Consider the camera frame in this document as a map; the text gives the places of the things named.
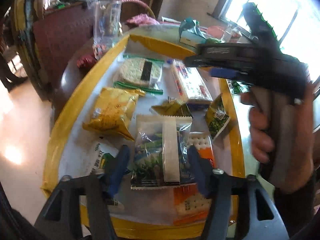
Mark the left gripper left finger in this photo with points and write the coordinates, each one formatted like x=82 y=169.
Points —
x=60 y=216

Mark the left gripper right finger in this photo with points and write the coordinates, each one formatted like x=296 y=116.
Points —
x=257 y=216

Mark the small green snack packet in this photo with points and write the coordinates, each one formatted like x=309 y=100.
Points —
x=216 y=117

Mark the square cracker pack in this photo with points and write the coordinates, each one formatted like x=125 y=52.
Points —
x=190 y=85

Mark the green yellow snack bag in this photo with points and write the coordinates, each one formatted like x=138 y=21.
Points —
x=161 y=152

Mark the round cracker pack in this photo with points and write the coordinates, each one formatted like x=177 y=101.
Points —
x=137 y=72

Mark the white green snack bag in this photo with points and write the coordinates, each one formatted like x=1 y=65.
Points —
x=101 y=153

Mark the person right hand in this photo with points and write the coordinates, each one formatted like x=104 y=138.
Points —
x=285 y=138

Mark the white red liquor bottle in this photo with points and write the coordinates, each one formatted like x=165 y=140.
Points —
x=235 y=36

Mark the pink fly swatter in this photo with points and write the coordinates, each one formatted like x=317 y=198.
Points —
x=216 y=31

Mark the green cloth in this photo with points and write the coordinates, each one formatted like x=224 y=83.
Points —
x=212 y=40

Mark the teal tissue box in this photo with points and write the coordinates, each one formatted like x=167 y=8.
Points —
x=190 y=33

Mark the crumpled yellow wrapper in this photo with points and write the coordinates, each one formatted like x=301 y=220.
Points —
x=172 y=107

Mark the yellow cardboard tray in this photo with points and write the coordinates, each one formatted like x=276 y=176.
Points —
x=158 y=198

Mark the pink cloth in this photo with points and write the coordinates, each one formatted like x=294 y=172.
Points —
x=141 y=20

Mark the dark wood sideboard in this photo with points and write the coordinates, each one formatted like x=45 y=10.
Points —
x=59 y=35

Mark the pink yellow hula hoop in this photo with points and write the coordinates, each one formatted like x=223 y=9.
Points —
x=142 y=4

